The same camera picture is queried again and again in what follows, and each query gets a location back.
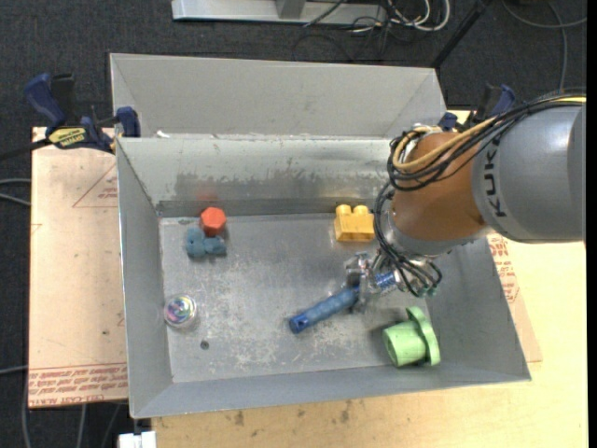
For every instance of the light green toy nut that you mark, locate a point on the light green toy nut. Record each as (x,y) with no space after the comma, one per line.
(410,341)

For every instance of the clear iridescent glass knob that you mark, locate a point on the clear iridescent glass knob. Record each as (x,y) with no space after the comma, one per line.
(180,311)

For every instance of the red hexagonal toy block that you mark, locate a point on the red hexagonal toy block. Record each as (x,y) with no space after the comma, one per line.
(213,221)

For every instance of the brown cardboard board, red print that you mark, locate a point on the brown cardboard board, red print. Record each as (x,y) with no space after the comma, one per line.
(74,269)

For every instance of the grey metal bin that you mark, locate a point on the grey metal bin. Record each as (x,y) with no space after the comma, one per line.
(280,269)

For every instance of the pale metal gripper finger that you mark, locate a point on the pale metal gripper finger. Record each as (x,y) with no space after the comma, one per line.
(355,267)
(365,293)

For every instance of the yellow toy brick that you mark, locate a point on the yellow toy brick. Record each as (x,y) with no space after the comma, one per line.
(354,226)

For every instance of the blue toy tool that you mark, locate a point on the blue toy tool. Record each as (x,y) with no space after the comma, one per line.
(322,308)

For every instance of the blue-grey lumpy toy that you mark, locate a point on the blue-grey lumpy toy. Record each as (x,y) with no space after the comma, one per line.
(200,246)

